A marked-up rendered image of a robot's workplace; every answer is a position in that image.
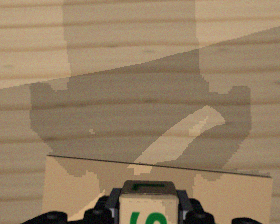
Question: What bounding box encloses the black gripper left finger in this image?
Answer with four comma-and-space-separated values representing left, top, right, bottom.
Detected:
21, 188, 122, 224

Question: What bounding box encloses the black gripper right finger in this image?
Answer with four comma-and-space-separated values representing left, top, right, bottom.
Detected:
176, 190, 262, 224

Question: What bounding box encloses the tan square mat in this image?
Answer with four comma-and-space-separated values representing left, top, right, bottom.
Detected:
42, 155, 273, 224

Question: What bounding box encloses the beige block with green letter s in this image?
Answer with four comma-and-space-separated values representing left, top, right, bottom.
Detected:
119, 180, 179, 224

